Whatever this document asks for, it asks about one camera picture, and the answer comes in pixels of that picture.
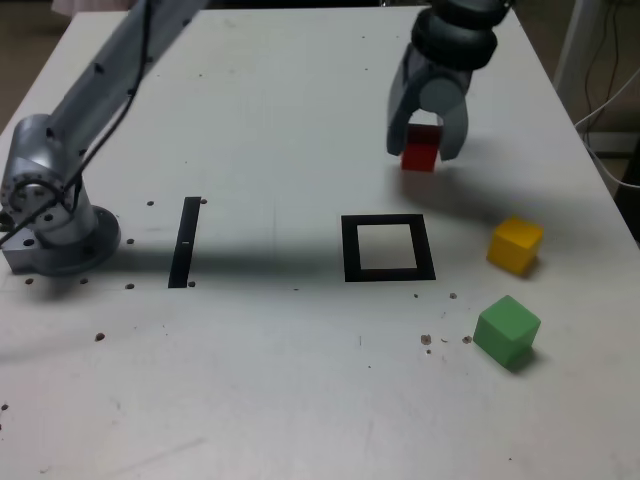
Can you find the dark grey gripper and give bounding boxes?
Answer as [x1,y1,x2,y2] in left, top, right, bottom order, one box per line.
[385,45,475,163]

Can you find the thin black hanging cable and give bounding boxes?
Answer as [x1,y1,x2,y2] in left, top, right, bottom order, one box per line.
[583,0,624,119]

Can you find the black tape strip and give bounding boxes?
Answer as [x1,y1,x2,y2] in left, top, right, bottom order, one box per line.
[167,196,202,290]

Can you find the black tape square outline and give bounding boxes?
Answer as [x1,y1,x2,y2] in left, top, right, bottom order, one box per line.
[340,213,437,284]

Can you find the green cube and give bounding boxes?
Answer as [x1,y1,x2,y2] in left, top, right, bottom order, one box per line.
[472,294,542,373]

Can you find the white cable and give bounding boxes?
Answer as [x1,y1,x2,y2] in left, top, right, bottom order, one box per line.
[574,68,640,190]

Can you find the yellow cube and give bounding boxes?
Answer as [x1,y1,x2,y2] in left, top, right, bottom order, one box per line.
[485,215,546,277]

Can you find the red cube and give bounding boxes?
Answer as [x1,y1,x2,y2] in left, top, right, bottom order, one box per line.
[400,122,445,173]

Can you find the white upright post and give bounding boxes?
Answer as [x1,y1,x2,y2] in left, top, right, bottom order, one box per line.
[551,0,597,99]

